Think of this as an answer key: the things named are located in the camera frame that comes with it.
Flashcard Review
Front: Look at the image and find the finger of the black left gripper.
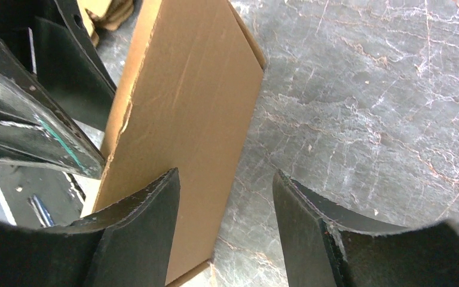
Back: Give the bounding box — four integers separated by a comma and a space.
0, 1, 116, 130
0, 40, 105, 178

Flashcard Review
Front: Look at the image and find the stack of flat cardboard sheets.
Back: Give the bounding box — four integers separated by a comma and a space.
77, 0, 134, 47

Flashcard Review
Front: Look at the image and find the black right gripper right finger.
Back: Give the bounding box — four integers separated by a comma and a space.
273, 171, 459, 286

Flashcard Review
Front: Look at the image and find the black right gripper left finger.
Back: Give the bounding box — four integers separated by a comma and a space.
0, 168, 180, 286

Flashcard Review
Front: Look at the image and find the brown cardboard box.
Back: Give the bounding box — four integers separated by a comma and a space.
83, 1, 265, 284

